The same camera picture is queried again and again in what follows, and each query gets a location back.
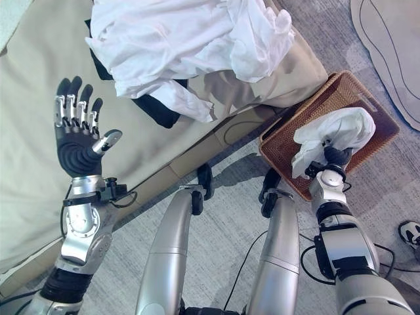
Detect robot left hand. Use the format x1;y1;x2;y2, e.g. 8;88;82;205
53;75;123;179

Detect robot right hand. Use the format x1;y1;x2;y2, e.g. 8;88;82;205
321;138;354;169

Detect small white cloth garment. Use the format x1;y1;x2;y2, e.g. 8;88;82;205
291;107;377;180

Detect brown wicker basket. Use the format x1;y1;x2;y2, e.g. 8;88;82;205
258;70;401;202

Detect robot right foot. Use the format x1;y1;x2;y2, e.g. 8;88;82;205
258;169;282;205

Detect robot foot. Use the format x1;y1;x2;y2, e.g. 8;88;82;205
196;163;214;201
258;169;282;205

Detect beige bed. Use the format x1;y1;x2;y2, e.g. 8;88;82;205
0;0;329;289

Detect black garment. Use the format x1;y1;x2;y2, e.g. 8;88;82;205
84;18;189;129

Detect person's shoe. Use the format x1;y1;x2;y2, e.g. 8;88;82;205
398;220;420;253

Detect robot right leg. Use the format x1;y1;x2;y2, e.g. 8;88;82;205
255;191;301;315

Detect beige rug with lines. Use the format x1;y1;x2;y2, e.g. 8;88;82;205
349;0;420;131

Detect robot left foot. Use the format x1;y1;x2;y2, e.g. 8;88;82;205
196;163;214;201

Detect large white garment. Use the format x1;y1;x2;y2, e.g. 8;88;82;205
85;0;296;123

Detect black cable under bed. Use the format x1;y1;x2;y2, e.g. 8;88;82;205
224;106;289;145

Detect black floor cable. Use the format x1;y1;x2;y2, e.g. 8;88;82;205
226;229;420;312

